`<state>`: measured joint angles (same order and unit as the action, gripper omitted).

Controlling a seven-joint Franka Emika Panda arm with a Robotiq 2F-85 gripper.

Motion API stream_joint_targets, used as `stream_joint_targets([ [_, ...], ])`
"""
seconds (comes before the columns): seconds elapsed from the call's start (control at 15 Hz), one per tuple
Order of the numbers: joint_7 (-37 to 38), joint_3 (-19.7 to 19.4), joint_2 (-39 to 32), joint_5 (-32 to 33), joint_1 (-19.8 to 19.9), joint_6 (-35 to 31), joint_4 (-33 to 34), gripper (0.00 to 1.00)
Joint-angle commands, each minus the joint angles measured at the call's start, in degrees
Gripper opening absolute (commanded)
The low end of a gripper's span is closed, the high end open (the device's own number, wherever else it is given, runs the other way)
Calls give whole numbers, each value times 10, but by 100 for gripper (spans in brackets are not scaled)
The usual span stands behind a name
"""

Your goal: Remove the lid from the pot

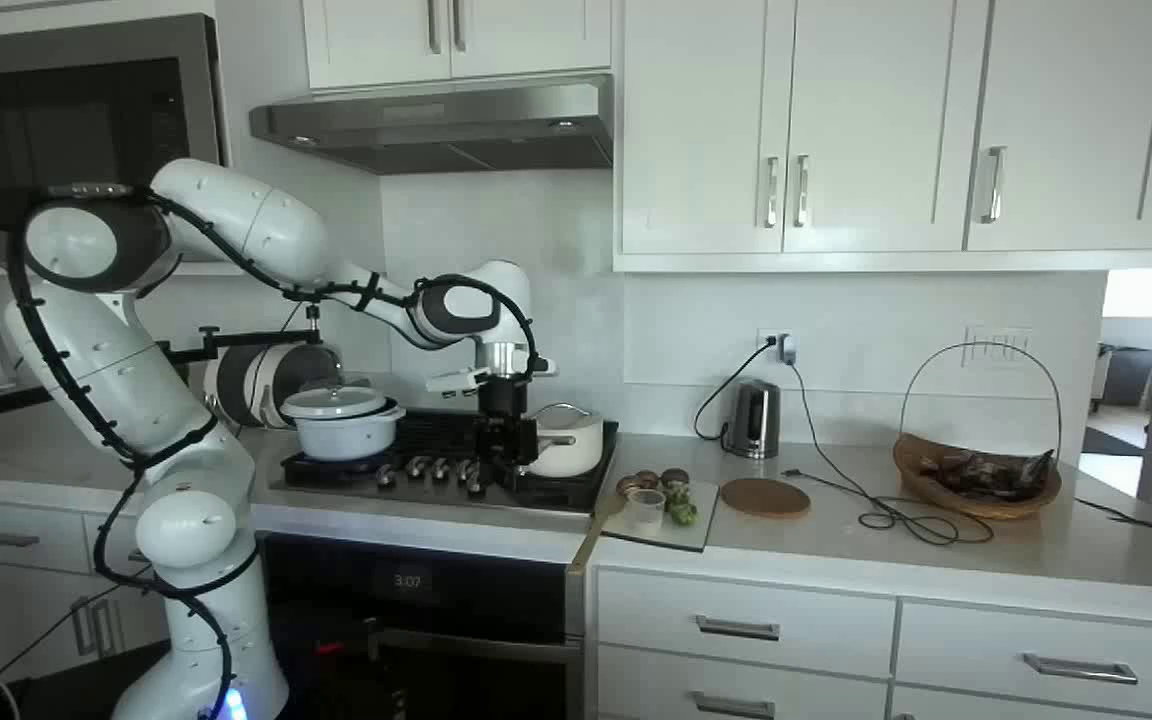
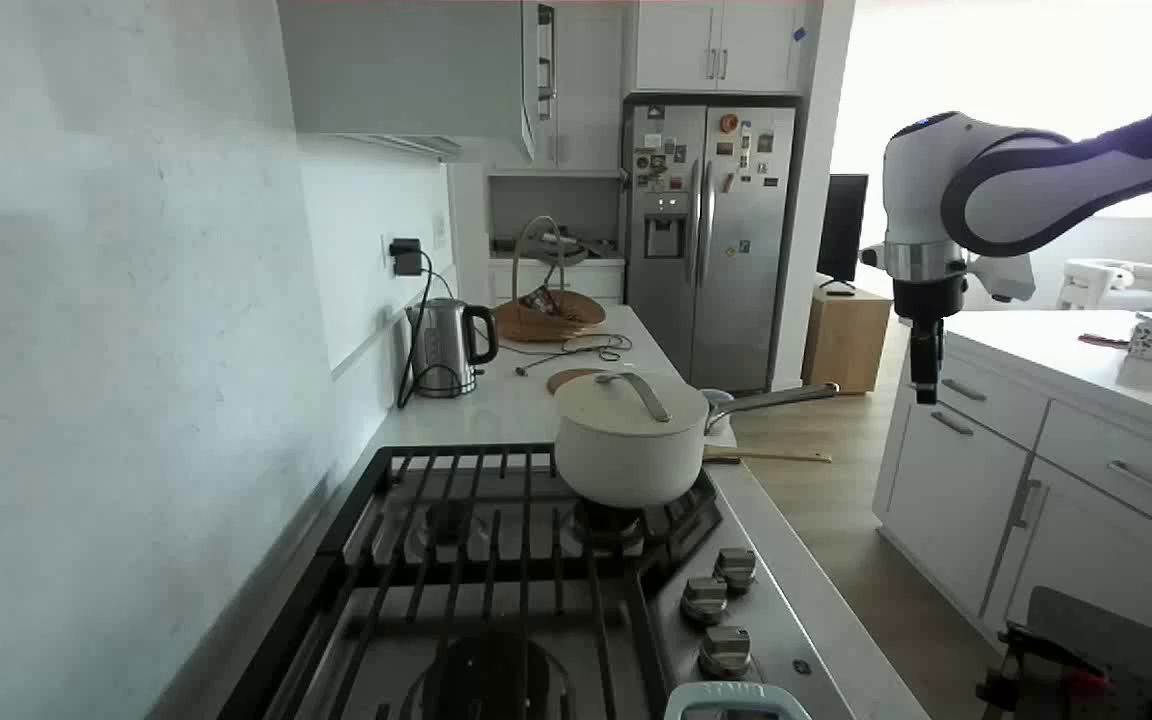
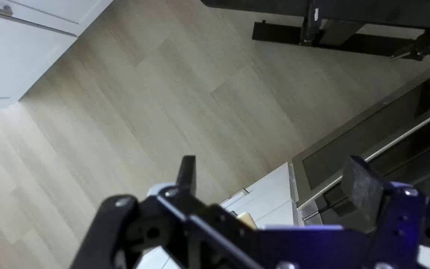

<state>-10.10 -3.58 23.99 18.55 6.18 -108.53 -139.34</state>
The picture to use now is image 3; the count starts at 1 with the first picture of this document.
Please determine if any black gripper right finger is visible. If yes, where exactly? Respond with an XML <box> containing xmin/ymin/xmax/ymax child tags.
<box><xmin>341</xmin><ymin>155</ymin><xmax>430</xmax><ymax>269</ymax></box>

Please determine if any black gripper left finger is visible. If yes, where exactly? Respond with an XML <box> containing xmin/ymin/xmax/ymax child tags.
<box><xmin>71</xmin><ymin>153</ymin><xmax>266</xmax><ymax>269</ymax></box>

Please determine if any wooden spatula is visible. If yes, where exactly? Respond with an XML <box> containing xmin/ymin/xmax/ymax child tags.
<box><xmin>235</xmin><ymin>210</ymin><xmax>259</xmax><ymax>230</ymax></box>

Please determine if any white wide base cabinet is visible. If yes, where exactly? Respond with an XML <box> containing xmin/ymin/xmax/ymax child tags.
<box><xmin>220</xmin><ymin>161</ymin><xmax>302</xmax><ymax>230</ymax></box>

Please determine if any white kitchen island cabinet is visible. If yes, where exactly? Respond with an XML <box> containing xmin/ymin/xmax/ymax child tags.
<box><xmin>0</xmin><ymin>0</ymin><xmax>115</xmax><ymax>109</ymax></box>

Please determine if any black table frame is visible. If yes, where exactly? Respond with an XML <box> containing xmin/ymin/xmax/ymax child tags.
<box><xmin>200</xmin><ymin>0</ymin><xmax>430</xmax><ymax>62</ymax></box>

